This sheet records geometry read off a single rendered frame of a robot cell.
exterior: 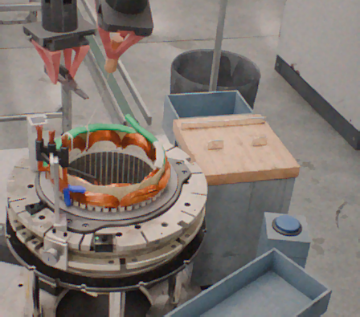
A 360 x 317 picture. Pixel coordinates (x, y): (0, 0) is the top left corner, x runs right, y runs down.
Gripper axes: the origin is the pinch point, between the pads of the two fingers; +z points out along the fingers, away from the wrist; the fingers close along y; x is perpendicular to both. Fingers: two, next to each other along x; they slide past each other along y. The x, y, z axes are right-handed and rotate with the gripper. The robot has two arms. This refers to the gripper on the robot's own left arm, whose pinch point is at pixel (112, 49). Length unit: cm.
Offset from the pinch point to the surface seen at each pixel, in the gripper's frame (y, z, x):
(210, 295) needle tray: 30.1, 16.8, 14.3
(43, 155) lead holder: 11.5, 10.1, -8.8
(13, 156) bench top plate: -35, 73, -8
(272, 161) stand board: 1.2, 23.9, 34.6
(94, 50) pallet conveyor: -99, 96, 22
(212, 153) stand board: -2.0, 26.4, 24.3
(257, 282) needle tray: 27.0, 19.8, 23.4
